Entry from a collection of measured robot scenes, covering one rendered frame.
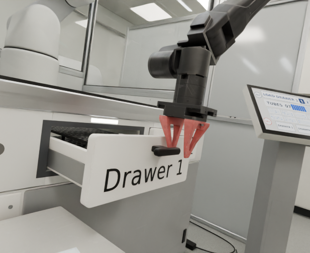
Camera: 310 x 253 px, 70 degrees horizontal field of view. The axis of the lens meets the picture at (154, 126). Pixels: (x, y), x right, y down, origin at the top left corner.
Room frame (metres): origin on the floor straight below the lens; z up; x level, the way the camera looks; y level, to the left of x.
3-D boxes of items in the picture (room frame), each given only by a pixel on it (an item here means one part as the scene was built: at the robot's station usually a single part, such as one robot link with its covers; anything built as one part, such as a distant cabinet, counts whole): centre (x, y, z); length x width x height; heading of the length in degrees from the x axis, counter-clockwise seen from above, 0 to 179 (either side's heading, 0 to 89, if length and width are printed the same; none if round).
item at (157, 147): (0.42, -0.02, 0.91); 0.07 x 0.04 x 0.01; 142
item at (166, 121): (0.43, -0.05, 0.94); 0.07 x 0.07 x 0.09; 53
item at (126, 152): (0.44, 0.00, 0.87); 0.29 x 0.02 x 0.11; 142
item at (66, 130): (0.56, 0.16, 0.87); 0.22 x 0.18 x 0.06; 52
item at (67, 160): (0.56, 0.16, 0.86); 0.40 x 0.26 x 0.06; 52
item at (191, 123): (0.43, -0.06, 0.94); 0.07 x 0.07 x 0.09; 53
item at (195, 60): (0.44, -0.05, 1.08); 0.07 x 0.06 x 0.07; 49
